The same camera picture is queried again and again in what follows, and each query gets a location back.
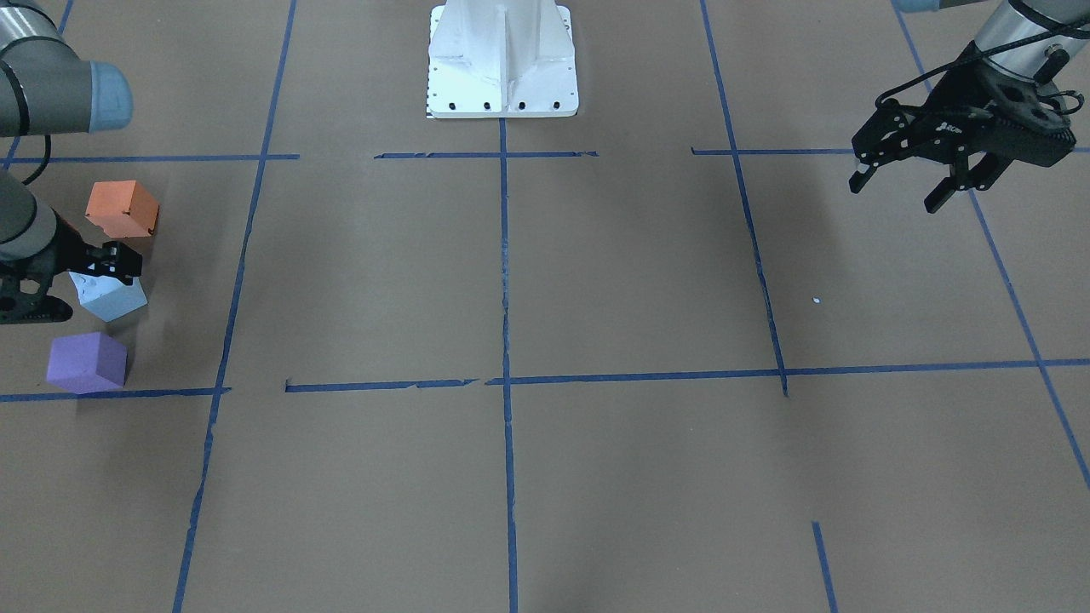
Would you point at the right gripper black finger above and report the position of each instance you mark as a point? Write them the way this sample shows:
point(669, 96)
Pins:
point(112, 259)

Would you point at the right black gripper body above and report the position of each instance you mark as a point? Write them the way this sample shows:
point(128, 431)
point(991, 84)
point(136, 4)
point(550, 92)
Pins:
point(71, 254)

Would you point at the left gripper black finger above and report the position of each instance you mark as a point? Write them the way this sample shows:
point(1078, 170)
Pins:
point(865, 171)
point(962, 177)

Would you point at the purple block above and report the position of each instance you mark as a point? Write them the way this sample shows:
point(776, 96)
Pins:
point(87, 363)

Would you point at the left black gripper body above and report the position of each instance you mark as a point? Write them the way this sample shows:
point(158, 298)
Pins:
point(955, 104)

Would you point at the orange block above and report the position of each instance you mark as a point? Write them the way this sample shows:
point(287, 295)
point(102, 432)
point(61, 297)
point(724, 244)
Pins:
point(123, 209)

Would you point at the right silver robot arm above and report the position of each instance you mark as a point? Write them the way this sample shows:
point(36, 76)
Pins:
point(48, 90)

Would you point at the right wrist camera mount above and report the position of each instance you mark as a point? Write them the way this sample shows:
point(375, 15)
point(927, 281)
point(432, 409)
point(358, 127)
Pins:
point(26, 299)

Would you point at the light blue foam block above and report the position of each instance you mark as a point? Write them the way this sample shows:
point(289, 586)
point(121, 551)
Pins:
point(108, 298)

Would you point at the white camera pole base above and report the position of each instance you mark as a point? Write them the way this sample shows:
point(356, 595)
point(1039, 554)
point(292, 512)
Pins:
point(493, 59)

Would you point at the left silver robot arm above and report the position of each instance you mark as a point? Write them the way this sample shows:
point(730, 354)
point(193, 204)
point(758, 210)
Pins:
point(1016, 39)

